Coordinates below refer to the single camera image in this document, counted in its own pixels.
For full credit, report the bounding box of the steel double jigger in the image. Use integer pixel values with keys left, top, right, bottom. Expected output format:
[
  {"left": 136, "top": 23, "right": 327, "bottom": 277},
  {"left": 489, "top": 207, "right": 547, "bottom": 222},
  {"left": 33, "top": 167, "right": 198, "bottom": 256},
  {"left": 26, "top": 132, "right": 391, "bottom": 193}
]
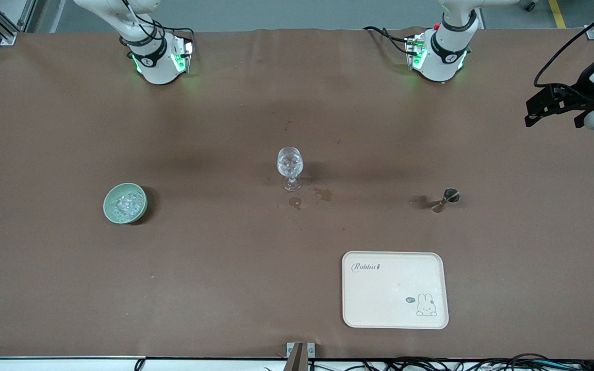
[{"left": 431, "top": 188, "right": 460, "bottom": 213}]

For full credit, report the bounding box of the clear ice cubes pile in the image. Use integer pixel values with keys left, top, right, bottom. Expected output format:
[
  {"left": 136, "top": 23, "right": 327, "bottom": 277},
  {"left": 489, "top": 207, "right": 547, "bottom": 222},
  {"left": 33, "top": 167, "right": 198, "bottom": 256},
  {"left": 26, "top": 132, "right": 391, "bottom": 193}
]
[{"left": 111, "top": 192, "right": 144, "bottom": 217}]

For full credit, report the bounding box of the clear stemmed wine glass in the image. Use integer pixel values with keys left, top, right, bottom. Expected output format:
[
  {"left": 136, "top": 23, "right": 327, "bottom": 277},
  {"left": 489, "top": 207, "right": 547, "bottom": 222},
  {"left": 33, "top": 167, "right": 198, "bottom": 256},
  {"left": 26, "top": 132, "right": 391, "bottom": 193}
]
[{"left": 277, "top": 147, "right": 304, "bottom": 192}]

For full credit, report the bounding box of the pale green ceramic bowl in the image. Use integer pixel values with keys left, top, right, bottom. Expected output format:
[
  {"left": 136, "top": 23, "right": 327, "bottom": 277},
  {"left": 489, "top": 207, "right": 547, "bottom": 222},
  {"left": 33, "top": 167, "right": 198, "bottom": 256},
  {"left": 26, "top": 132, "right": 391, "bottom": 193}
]
[{"left": 103, "top": 183, "right": 148, "bottom": 225}]

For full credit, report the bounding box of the cream rabbit print tray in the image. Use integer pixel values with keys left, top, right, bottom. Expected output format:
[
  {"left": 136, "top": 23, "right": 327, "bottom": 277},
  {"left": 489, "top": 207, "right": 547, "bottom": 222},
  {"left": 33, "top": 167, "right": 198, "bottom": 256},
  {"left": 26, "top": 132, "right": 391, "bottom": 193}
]
[{"left": 342, "top": 251, "right": 449, "bottom": 330}]

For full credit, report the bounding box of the brown table cover sheet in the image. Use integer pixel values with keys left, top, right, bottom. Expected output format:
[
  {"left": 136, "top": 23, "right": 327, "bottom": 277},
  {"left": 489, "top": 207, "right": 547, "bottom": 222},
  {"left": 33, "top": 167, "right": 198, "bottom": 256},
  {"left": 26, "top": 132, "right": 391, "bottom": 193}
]
[{"left": 0, "top": 28, "right": 594, "bottom": 360}]

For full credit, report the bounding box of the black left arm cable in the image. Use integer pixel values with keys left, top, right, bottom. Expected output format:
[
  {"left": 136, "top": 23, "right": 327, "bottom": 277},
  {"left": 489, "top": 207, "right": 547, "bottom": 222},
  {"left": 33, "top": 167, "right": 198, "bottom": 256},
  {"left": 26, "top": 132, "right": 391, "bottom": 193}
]
[{"left": 534, "top": 0, "right": 594, "bottom": 88}]

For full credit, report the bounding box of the black left base cable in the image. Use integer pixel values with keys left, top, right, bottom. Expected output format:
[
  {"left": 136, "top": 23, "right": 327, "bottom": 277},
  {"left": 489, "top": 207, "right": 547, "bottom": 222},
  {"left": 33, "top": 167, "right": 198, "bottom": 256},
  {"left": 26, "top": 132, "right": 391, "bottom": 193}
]
[{"left": 362, "top": 26, "right": 412, "bottom": 55}]

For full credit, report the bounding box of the black base cable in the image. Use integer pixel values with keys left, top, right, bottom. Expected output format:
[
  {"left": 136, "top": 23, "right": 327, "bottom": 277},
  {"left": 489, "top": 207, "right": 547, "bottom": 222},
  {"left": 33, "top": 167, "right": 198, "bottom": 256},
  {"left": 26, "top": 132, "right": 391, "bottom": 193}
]
[
  {"left": 362, "top": 26, "right": 412, "bottom": 55},
  {"left": 158, "top": 25, "right": 195, "bottom": 43}
]

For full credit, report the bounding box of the black right base cable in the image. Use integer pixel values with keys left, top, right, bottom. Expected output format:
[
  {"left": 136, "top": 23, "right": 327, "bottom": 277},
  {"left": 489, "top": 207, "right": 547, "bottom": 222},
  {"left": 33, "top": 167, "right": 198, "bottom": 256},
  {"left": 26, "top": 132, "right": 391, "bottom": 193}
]
[{"left": 158, "top": 25, "right": 195, "bottom": 43}]

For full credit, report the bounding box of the black cable bundle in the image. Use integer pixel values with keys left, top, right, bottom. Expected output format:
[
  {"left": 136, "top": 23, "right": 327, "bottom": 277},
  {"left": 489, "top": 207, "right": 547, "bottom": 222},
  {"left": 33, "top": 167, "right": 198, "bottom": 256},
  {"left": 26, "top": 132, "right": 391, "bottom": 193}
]
[{"left": 307, "top": 353, "right": 594, "bottom": 371}]

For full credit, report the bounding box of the metal table edge bracket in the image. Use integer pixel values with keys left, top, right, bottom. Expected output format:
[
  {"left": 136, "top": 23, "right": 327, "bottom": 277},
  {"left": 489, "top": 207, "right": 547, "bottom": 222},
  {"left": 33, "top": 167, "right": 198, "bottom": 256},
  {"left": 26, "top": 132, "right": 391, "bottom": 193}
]
[{"left": 286, "top": 342, "right": 316, "bottom": 371}]

